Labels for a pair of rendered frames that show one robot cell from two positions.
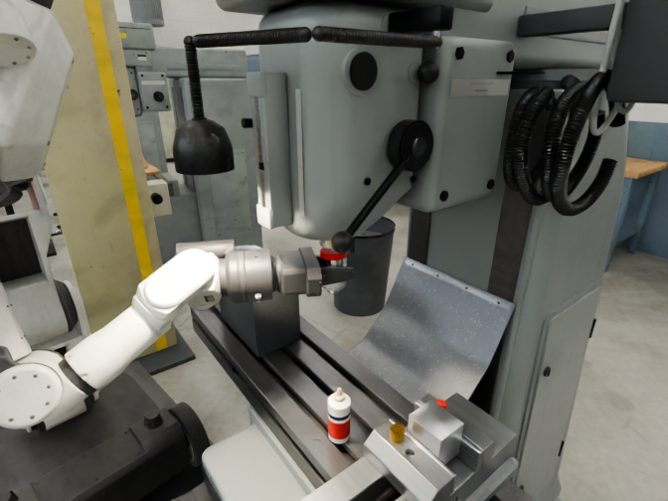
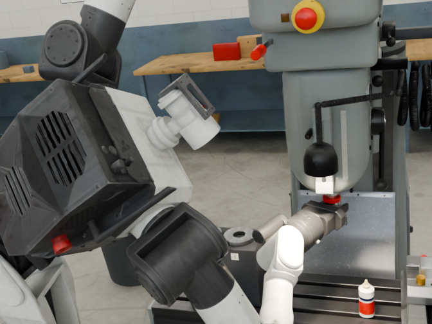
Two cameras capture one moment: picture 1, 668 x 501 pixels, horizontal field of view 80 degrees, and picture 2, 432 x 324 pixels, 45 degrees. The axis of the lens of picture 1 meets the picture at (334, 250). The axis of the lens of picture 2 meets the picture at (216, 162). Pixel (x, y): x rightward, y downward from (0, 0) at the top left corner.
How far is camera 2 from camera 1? 0.99 m
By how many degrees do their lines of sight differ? 30
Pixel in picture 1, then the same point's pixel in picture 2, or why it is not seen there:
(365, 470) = (416, 308)
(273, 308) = not seen: hidden behind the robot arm
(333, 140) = (363, 132)
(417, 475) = not seen: outside the picture
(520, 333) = (399, 209)
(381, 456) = (422, 295)
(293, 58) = (338, 95)
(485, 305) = (376, 200)
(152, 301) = (293, 265)
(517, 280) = (393, 177)
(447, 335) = (358, 231)
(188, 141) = (329, 157)
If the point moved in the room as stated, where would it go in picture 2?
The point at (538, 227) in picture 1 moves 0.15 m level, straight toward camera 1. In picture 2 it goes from (398, 140) to (421, 157)
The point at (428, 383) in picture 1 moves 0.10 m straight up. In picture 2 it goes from (364, 267) to (363, 240)
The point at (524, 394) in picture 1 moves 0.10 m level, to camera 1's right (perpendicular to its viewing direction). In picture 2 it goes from (406, 249) to (424, 238)
